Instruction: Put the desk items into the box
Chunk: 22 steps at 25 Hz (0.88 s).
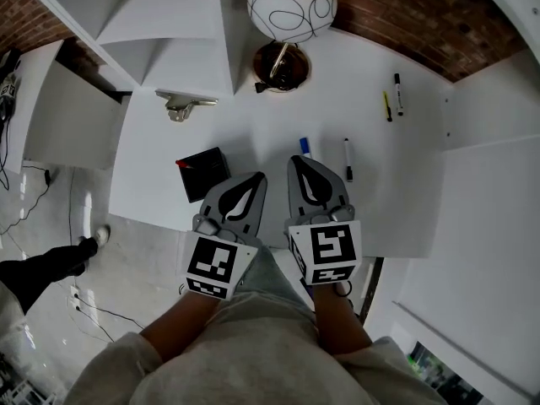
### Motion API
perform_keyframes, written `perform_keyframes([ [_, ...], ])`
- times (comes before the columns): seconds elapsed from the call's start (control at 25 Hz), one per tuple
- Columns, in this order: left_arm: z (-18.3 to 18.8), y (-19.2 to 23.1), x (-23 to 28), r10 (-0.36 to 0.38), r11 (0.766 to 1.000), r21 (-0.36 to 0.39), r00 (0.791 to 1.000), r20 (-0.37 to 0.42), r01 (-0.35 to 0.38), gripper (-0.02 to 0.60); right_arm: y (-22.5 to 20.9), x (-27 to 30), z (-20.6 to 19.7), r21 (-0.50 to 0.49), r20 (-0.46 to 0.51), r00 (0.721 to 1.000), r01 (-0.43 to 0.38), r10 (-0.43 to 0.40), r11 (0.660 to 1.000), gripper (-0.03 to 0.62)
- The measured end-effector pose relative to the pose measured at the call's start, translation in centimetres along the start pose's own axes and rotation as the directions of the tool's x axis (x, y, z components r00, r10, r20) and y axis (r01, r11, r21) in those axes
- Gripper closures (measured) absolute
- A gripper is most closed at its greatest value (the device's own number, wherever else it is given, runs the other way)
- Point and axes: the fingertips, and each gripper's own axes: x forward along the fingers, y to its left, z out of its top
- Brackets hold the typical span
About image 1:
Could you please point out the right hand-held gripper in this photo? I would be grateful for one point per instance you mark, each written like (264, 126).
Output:
(333, 249)

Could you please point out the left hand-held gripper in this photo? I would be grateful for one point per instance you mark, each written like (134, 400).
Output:
(211, 264)

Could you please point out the black box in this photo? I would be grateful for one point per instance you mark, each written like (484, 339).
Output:
(204, 175)

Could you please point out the blue cap marker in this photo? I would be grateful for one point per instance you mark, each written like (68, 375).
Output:
(305, 145)

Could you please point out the slim black white marker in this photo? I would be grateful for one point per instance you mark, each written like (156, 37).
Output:
(347, 154)

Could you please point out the red pen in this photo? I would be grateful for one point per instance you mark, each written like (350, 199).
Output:
(184, 165)

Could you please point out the yellow highlighter pen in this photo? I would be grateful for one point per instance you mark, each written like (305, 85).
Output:
(386, 106)

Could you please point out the silver metal clip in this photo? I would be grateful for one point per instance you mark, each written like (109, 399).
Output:
(181, 104)

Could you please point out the thick black white marker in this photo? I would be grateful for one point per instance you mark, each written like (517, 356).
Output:
(398, 95)

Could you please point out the person's left forearm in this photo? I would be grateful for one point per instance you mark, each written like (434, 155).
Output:
(181, 325)

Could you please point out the person's right forearm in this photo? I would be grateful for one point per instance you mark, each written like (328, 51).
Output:
(339, 323)

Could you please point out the white desk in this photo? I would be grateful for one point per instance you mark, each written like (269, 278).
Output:
(253, 133)

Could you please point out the person's light jeans leg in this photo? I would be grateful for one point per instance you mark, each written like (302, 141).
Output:
(270, 277)

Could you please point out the person's grey sweater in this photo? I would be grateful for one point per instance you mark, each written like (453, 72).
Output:
(261, 361)

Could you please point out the white cabinet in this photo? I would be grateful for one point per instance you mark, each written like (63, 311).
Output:
(485, 184)

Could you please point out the white floor socket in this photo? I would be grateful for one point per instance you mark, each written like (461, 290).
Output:
(74, 298)

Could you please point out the white side table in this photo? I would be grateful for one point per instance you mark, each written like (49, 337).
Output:
(67, 116)

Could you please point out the white globe table lamp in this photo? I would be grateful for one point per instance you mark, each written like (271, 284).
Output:
(291, 2)

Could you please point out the white shelf unit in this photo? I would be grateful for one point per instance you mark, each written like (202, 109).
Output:
(169, 15)

